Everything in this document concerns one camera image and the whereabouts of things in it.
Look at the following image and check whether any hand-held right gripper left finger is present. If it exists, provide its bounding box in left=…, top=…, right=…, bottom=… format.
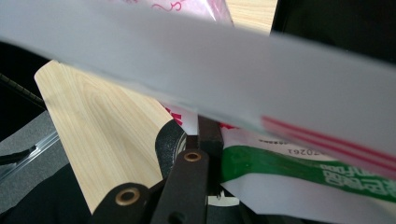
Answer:
left=154, top=119, right=188, bottom=180

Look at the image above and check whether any aluminium floor rail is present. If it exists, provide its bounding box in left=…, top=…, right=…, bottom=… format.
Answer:
left=0, top=130, right=61, bottom=185

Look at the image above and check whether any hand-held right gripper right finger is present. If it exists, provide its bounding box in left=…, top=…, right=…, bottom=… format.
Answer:
left=197, top=115, right=224, bottom=197

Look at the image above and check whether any pink and white plastic bag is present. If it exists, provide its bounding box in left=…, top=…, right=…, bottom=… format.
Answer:
left=0, top=0, right=396, bottom=224

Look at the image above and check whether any left hand-held gripper black cable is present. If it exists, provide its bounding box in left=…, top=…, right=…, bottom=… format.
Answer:
left=0, top=73, right=48, bottom=110

